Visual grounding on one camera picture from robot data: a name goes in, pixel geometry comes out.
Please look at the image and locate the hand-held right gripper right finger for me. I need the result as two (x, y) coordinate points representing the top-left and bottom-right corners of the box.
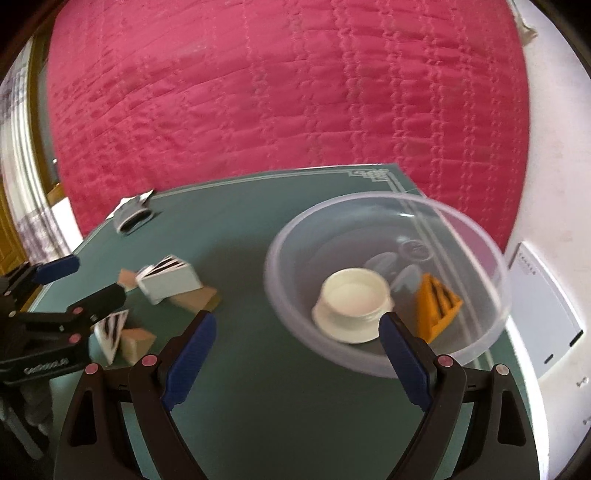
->
(378, 311), (541, 480)

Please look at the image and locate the clear plastic bowl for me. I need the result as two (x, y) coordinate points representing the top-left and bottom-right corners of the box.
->
(264, 191), (512, 379)

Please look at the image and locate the wooden wedge block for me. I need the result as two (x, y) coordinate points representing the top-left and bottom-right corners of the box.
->
(176, 286), (221, 320)

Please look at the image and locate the wooden door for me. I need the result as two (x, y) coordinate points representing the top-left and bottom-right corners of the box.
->
(0, 178), (31, 278)

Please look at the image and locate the large white striped wedge block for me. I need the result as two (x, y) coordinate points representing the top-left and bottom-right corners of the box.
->
(136, 255), (204, 305)

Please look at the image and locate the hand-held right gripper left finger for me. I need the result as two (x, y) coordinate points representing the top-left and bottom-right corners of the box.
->
(55, 310), (218, 480)

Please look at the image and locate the orange striped wedge block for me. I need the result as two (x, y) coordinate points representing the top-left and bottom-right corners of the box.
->
(416, 273), (463, 344)

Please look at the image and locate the white jar lid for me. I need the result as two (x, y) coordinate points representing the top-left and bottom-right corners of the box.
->
(311, 268), (393, 344)

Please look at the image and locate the white wall box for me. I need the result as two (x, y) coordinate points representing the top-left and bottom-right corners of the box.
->
(505, 242), (583, 381)

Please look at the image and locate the grey pebble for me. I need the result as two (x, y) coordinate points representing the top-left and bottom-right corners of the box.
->
(392, 267), (423, 294)
(365, 251), (399, 278)

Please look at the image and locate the grey tape roll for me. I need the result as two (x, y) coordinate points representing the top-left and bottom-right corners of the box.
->
(107, 189), (158, 236)

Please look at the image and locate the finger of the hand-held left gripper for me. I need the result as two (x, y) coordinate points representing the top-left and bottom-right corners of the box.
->
(11, 254), (80, 296)
(18, 282), (126, 346)

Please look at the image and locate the dark round ring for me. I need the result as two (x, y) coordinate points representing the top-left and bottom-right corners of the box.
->
(398, 237), (433, 265)

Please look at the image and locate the grey metal frame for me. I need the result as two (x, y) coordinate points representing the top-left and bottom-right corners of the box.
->
(0, 383), (51, 460)

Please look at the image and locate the small white striped wedge block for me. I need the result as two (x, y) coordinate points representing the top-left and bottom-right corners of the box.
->
(95, 309), (129, 365)

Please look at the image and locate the pink quilted blanket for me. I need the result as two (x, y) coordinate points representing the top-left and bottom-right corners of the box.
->
(46, 0), (532, 252)

